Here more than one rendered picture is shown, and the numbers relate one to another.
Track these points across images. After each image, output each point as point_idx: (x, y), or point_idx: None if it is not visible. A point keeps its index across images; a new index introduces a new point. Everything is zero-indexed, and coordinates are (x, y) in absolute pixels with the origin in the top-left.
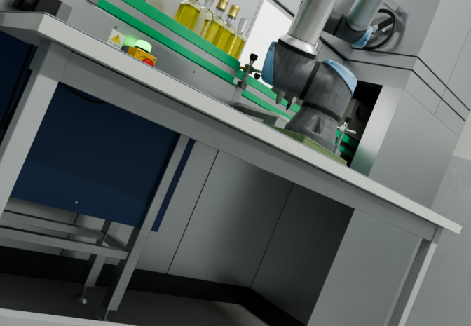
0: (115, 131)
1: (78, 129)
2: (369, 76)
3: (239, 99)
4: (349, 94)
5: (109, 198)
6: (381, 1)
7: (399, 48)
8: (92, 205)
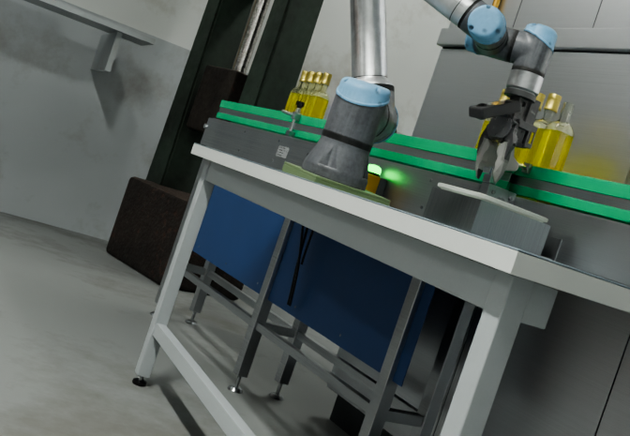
0: (371, 262)
1: (348, 263)
2: None
3: (538, 208)
4: (338, 100)
5: (362, 334)
6: None
7: None
8: (350, 340)
